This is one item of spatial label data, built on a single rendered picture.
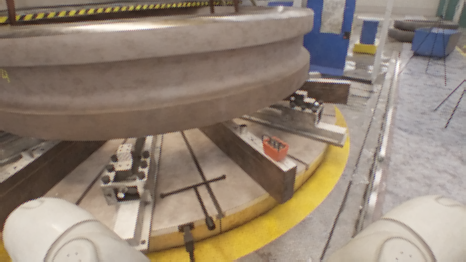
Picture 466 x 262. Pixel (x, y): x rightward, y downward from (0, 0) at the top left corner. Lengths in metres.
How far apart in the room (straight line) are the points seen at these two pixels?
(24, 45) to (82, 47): 0.45
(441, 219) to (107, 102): 2.09
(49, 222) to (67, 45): 1.62
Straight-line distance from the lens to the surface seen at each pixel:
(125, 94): 2.12
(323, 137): 3.04
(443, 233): 0.54
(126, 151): 2.03
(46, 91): 2.49
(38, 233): 0.54
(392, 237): 0.44
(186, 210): 2.13
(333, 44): 6.96
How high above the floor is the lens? 1.89
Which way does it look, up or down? 27 degrees down
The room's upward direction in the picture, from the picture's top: 1 degrees counter-clockwise
